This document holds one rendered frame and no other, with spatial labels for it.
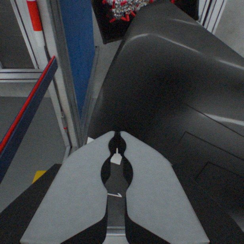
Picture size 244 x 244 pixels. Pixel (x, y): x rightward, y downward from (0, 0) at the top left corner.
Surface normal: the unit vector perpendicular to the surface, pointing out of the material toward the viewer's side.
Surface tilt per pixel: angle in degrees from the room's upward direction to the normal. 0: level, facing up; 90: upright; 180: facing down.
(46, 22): 0
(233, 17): 0
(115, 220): 10
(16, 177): 90
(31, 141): 90
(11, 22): 0
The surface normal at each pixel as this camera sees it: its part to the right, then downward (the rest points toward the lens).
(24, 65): 0.01, 0.70
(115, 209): -0.11, 0.54
